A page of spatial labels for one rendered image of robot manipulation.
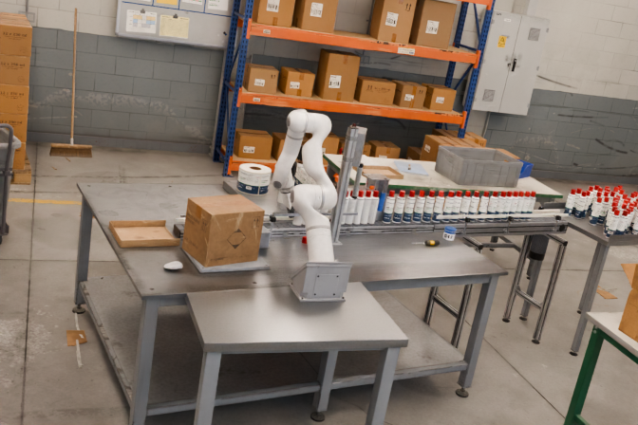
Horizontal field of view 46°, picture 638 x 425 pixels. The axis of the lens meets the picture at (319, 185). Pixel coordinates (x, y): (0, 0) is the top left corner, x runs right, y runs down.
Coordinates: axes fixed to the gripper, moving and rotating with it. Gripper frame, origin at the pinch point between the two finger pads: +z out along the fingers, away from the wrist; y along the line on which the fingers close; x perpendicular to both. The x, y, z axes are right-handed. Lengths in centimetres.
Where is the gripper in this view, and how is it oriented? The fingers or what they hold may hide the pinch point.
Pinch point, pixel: (290, 213)
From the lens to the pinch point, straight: 422.2
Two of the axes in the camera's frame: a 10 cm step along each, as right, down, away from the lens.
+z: 1.4, 8.9, 4.4
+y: -4.5, -3.3, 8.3
